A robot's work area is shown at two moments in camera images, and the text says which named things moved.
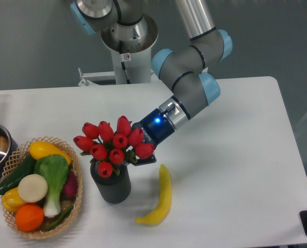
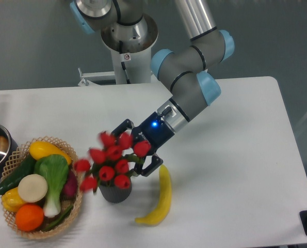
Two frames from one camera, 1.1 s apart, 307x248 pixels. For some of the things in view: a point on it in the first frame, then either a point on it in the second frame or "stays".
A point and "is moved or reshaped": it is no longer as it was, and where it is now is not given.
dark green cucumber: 27,167 stays
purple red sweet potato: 69,189 stays
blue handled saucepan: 2,146 stays
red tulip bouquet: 109,148 is moved or reshaped
